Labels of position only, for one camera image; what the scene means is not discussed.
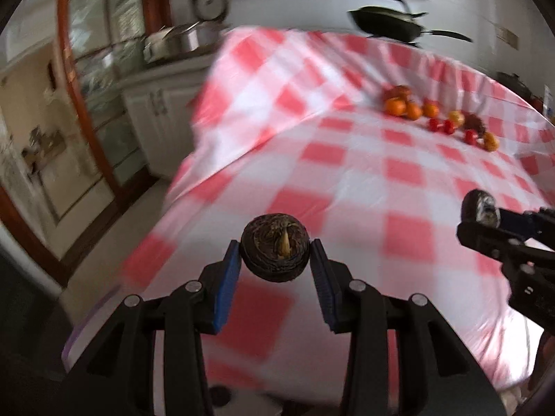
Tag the dark red apple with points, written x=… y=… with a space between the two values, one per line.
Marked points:
x=398 y=92

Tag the wooden door frame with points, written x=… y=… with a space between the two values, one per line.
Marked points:
x=80 y=95

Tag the black wok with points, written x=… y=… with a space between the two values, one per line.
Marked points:
x=386 y=21

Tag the red white checked tablecloth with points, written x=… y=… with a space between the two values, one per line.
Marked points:
x=347 y=173

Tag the dark brown wrinkled fruit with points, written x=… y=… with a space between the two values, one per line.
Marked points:
x=269 y=251

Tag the dark round fruit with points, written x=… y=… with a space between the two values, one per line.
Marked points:
x=477 y=208

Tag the white cabinet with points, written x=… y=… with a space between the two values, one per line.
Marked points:
x=151 y=117

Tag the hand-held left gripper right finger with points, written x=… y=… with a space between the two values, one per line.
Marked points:
x=323 y=286

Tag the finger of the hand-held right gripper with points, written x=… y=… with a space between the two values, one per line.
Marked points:
x=481 y=238
x=518 y=223

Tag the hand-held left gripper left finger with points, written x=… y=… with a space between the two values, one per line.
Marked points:
x=229 y=286

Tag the steel pot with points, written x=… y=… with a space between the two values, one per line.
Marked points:
x=186 y=39

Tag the yellow round melon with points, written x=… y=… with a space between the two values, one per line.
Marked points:
x=456 y=118

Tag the small red fruit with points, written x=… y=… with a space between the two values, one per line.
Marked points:
x=470 y=137
x=433 y=125
x=448 y=127

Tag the orange tangerine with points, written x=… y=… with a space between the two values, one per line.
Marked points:
x=395 y=106
x=413 y=112
x=431 y=109
x=491 y=141

